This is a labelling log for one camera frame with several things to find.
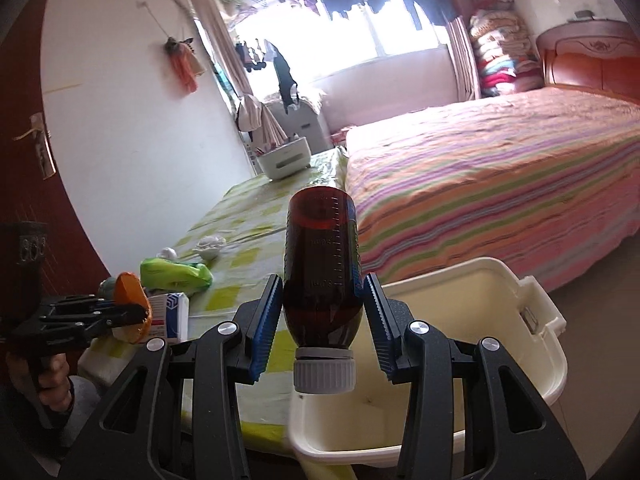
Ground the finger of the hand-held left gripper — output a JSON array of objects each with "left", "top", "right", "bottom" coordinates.
[
  {"left": 41, "top": 294, "right": 119, "bottom": 318},
  {"left": 39, "top": 306, "right": 152, "bottom": 344}
]

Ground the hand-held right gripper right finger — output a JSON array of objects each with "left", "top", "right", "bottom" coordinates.
[{"left": 362, "top": 272, "right": 586, "bottom": 480}]

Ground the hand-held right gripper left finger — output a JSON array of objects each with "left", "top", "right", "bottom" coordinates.
[{"left": 62, "top": 274, "right": 285, "bottom": 480}]

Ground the orange round object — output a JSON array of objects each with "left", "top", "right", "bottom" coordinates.
[{"left": 113, "top": 272, "right": 152, "bottom": 344}]

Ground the brown plastic bottle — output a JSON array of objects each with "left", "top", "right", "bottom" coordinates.
[{"left": 283, "top": 186, "right": 364, "bottom": 395}]

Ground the cream plastic bin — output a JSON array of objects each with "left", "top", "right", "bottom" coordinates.
[{"left": 287, "top": 256, "right": 568, "bottom": 480}]

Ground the person's left forearm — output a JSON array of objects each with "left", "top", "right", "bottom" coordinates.
[{"left": 67, "top": 372, "right": 103, "bottom": 416}]

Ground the person's left hand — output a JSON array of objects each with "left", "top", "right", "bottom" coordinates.
[{"left": 7, "top": 353, "right": 74, "bottom": 414}]

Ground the white medicine box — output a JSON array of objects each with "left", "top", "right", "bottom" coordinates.
[{"left": 147, "top": 291, "right": 190, "bottom": 344}]

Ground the green plastic bag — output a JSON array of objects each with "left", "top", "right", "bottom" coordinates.
[{"left": 139, "top": 247, "right": 214, "bottom": 294}]

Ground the white lace doily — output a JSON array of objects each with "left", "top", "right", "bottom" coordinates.
[{"left": 194, "top": 235, "right": 227, "bottom": 261}]

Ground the yellow checked tablecloth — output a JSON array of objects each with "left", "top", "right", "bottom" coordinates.
[{"left": 79, "top": 146, "right": 352, "bottom": 463}]

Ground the dark red door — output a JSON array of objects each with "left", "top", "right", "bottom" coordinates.
[{"left": 0, "top": 0, "right": 107, "bottom": 291}]

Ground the white round pot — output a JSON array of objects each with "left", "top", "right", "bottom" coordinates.
[{"left": 256, "top": 139, "right": 314, "bottom": 181}]

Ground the striped bed sheet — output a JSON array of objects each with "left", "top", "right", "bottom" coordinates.
[{"left": 344, "top": 85, "right": 640, "bottom": 295}]

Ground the grey storage cabinet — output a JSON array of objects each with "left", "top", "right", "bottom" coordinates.
[{"left": 269, "top": 100, "right": 329, "bottom": 155}]

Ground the dark hanging garment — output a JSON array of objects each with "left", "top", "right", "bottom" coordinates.
[{"left": 272, "top": 52, "right": 302, "bottom": 114}]

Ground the small clothes hanger rack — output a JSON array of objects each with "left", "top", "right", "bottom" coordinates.
[{"left": 233, "top": 37, "right": 281, "bottom": 74}]

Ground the pink patterned curtain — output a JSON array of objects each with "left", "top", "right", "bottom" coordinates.
[{"left": 446, "top": 16, "right": 482, "bottom": 102}]

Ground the beige tied curtain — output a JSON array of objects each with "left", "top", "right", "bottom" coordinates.
[{"left": 192, "top": 0, "right": 289, "bottom": 149}]

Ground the bright window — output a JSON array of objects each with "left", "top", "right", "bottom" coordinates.
[{"left": 234, "top": 0, "right": 452, "bottom": 83}]

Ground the stack of folded blankets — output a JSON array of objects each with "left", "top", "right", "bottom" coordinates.
[{"left": 469, "top": 0, "right": 547, "bottom": 99}]

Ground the wooden bed headboard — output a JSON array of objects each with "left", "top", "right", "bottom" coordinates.
[{"left": 536, "top": 19, "right": 640, "bottom": 107}]

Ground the brass door handle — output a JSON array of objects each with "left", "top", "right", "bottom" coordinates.
[{"left": 12, "top": 112, "right": 56, "bottom": 180}]

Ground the orange wall hanging cloth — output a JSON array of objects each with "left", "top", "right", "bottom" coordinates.
[{"left": 164, "top": 35, "right": 206, "bottom": 94}]

